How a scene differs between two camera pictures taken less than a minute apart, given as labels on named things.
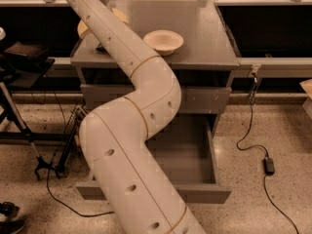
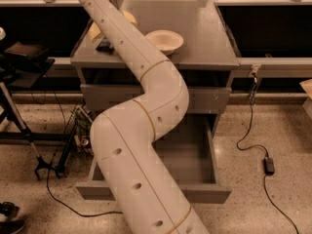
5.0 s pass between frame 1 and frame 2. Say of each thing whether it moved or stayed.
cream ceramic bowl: stayed
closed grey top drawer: stayed
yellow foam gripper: moved
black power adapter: stayed
